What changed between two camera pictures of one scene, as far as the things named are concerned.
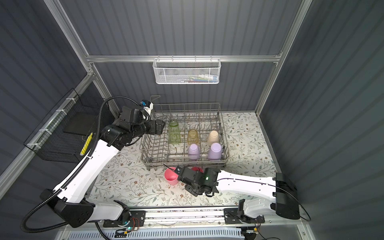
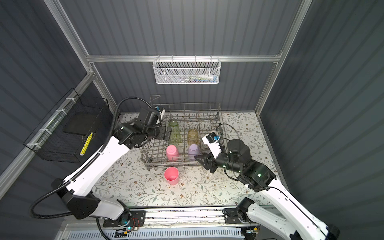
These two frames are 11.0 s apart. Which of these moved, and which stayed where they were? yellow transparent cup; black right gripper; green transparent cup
Moved: black right gripper
Stayed: yellow transparent cup; green transparent cup
